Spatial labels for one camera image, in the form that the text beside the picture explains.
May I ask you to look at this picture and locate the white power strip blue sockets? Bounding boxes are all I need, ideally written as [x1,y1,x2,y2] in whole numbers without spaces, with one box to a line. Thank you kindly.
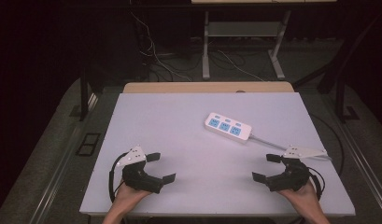
[204,112,253,145]

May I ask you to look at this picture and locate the white power strip cable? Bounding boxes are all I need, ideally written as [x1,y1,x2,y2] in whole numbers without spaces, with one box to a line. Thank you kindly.
[249,134,332,161]

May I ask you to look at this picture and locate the black rectangular floor frame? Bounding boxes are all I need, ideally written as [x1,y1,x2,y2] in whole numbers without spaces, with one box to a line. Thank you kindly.
[75,133,102,158]

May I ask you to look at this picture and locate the metal floor rail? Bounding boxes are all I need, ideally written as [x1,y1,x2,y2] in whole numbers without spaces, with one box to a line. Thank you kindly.
[322,92,382,213]
[29,92,100,224]

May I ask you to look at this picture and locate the white floor cable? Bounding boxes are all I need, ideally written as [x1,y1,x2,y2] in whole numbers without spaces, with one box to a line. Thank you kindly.
[216,49,265,82]
[130,11,192,82]

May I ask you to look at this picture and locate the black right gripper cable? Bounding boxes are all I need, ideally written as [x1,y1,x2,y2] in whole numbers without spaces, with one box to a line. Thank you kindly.
[307,166,326,201]

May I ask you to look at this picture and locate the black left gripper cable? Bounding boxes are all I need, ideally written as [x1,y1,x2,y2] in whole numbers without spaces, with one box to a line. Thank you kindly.
[108,151,131,203]

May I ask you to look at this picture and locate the black floor cable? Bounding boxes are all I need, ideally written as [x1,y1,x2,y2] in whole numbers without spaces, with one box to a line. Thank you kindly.
[309,113,346,175]

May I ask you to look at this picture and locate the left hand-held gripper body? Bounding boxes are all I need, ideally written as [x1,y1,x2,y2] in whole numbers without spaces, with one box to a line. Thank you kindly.
[115,144,164,195]

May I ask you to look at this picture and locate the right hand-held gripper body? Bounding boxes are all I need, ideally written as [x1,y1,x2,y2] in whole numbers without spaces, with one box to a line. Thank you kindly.
[265,144,329,192]

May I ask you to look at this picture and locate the black metal stand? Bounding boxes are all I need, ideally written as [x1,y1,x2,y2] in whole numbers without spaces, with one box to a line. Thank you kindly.
[292,8,382,123]
[78,60,103,122]

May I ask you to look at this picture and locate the white metal frame table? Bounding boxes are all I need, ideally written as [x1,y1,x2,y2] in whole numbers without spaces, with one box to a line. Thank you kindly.
[191,0,338,81]

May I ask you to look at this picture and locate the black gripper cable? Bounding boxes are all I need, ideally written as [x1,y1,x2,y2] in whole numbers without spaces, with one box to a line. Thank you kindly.
[108,151,131,203]
[307,166,326,201]

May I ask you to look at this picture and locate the person's left hand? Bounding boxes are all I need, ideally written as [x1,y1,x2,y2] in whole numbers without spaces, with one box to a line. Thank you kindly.
[111,179,152,208]

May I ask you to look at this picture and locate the person's right hand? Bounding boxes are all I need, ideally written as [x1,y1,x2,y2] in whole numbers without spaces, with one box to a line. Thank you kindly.
[278,181,321,210]

